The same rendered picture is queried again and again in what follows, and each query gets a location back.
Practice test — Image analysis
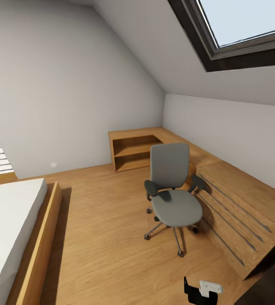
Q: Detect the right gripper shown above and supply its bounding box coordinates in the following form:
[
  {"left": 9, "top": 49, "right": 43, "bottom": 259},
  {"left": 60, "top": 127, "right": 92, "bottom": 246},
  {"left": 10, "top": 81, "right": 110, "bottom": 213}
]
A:
[{"left": 184, "top": 277, "right": 217, "bottom": 305}]

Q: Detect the swivel chair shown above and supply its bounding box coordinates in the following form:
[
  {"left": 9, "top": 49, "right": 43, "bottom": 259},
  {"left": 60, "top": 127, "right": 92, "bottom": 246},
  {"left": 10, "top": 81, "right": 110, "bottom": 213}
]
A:
[{"left": 144, "top": 143, "right": 206, "bottom": 257}]

